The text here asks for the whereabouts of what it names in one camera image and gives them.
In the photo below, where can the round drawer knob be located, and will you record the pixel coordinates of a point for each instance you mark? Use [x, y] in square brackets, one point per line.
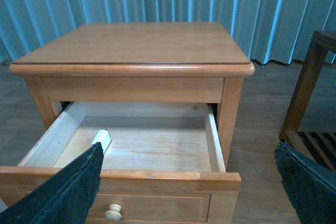
[113, 214]

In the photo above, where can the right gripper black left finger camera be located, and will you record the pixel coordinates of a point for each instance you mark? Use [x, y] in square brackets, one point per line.
[66, 197]

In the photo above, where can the light wooden nightstand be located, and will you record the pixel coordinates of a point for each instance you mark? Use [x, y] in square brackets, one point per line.
[195, 62]

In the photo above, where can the white charger adapter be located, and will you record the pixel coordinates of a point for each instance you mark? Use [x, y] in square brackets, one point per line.
[103, 138]

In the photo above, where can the pale blue-grey curtain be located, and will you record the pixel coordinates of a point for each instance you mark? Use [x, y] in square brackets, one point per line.
[266, 30]

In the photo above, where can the wooden drawer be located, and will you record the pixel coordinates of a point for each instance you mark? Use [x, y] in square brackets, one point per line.
[164, 163]

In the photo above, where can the dark wooden side table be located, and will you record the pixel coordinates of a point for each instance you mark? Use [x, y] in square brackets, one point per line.
[317, 146]

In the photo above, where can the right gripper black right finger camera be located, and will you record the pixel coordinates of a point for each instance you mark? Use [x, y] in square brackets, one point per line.
[309, 186]

